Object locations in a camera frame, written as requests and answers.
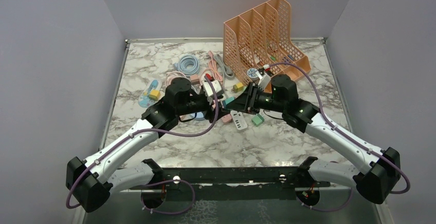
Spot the blue patterned round tin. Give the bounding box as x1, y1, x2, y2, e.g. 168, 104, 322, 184
246, 68, 260, 82

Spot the black mounting rail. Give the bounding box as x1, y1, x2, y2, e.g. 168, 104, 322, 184
131, 162, 330, 201

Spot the orange mesh file organizer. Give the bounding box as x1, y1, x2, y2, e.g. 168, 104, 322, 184
223, 0, 312, 85

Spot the pink plug on cable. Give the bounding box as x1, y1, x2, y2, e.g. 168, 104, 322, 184
190, 74, 200, 85

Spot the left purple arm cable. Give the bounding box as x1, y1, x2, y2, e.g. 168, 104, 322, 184
66, 76, 221, 216

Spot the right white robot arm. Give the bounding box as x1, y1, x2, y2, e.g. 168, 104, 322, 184
226, 74, 401, 204

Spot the grey cable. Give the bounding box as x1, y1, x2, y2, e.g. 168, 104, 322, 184
213, 53, 237, 80

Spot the yellow plug adapter centre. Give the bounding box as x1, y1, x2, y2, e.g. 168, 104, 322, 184
232, 82, 244, 93

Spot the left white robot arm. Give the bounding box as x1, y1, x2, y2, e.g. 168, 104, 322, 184
65, 75, 228, 213

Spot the teal plug adapter front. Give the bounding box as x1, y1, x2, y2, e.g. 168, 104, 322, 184
221, 97, 235, 108

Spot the yellow plug adapter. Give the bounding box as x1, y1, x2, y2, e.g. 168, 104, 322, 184
232, 82, 244, 93
148, 89, 160, 101

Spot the blue round power strip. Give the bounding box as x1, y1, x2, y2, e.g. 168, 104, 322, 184
187, 112, 205, 121

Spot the pink power strip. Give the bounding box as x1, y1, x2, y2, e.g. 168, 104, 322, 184
199, 82, 232, 124

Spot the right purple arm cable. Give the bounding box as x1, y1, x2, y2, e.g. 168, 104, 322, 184
267, 62, 411, 213

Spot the light blue coiled cable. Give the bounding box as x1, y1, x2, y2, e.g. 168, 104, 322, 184
174, 54, 201, 77

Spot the yellow plug adapter left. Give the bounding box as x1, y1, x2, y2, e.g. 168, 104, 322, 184
148, 89, 160, 101

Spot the blue oval power strip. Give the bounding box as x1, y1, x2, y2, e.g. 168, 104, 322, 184
138, 79, 162, 108

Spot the pink coiled cable left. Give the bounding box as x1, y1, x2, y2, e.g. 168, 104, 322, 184
165, 71, 187, 89

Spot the green plug adapter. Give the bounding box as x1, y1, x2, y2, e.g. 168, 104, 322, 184
251, 114, 264, 126

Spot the white power strip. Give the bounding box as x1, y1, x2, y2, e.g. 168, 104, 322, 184
230, 110, 248, 131

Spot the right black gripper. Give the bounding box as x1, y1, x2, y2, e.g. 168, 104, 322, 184
227, 82, 286, 115

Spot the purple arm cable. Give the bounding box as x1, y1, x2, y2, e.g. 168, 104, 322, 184
66, 76, 221, 216
267, 62, 411, 213

